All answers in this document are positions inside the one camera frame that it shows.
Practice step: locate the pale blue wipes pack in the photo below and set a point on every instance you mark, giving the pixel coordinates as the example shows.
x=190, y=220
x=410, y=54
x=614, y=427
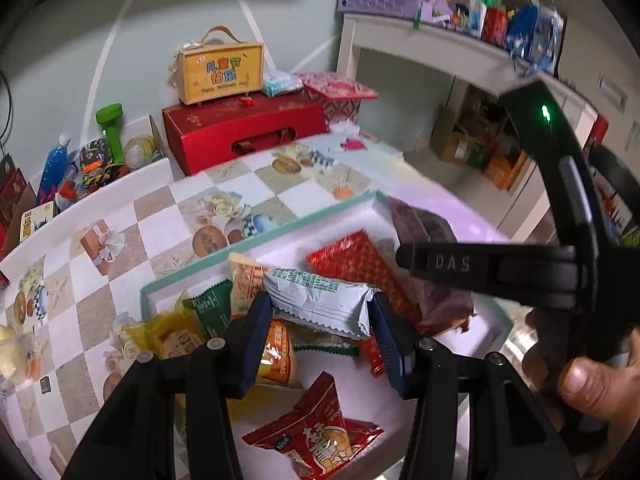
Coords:
x=280, y=84

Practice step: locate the dark colourful bag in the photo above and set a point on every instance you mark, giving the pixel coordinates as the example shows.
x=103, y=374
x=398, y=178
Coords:
x=97, y=165

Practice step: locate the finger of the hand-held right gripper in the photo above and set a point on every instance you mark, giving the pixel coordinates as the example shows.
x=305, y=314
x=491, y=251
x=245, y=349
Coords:
x=475, y=267

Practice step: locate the teal rimmed white tray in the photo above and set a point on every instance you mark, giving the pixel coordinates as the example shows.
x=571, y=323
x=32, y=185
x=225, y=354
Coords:
x=350, y=215

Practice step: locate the pink snack packet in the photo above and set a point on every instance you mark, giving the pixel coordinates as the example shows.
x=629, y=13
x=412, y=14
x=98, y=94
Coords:
x=420, y=225

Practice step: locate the small yellow card box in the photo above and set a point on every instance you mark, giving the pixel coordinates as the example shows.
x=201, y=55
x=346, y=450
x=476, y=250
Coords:
x=37, y=222

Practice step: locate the person's right hand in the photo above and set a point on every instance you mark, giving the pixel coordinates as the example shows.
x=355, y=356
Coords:
x=590, y=385

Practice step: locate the white shelf unit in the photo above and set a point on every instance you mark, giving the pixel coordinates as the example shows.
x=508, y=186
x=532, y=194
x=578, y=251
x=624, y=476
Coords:
x=400, y=35

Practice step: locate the pale teal biscuit packet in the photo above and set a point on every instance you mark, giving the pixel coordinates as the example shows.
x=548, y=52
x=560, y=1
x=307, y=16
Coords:
x=320, y=295

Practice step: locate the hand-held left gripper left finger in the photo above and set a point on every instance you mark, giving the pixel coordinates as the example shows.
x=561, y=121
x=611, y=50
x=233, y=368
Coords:
x=255, y=345

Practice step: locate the blue bead bottle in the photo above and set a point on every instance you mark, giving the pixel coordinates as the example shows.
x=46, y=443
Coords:
x=52, y=170

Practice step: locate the pile of colourful toys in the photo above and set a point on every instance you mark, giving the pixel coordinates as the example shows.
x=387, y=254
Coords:
x=500, y=15

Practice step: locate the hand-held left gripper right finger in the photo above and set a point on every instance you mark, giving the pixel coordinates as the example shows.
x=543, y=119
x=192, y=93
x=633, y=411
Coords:
x=390, y=345

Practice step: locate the cardboard boxes under shelf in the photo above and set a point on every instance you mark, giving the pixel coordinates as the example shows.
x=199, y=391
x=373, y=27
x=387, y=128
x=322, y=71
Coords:
x=475, y=145

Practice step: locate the red popcorn snack bag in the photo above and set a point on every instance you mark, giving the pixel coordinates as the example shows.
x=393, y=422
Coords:
x=320, y=435

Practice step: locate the dark green biscuit packet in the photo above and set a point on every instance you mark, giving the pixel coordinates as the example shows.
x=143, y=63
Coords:
x=212, y=305

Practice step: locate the red patterned snack packet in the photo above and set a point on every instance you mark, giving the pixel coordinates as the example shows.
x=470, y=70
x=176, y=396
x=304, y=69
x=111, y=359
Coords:
x=360, y=260

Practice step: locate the yellow bread packet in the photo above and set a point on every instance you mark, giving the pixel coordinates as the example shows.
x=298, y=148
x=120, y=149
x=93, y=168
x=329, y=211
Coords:
x=165, y=332

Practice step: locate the orange and cream snack packet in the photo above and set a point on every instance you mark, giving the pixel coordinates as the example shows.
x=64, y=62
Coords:
x=247, y=280

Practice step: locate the white cardboard box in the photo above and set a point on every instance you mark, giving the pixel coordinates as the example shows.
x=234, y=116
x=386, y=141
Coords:
x=100, y=205

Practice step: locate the small red patterned box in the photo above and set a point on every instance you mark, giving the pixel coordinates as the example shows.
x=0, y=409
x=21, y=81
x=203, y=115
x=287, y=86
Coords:
x=340, y=95

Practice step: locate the green dumbbell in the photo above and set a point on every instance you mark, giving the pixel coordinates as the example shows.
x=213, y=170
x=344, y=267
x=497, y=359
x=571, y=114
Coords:
x=112, y=125

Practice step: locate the clear plastic bottle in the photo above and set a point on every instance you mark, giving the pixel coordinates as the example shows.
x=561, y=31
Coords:
x=139, y=150

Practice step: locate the white wall switch plate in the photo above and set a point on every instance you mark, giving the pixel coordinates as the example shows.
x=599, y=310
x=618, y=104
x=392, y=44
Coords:
x=611, y=94

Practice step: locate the clear packet with yellow cake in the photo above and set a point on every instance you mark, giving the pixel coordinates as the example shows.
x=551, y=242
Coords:
x=12, y=355

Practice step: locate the large red gift box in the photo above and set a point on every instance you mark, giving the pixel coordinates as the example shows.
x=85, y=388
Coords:
x=12, y=200

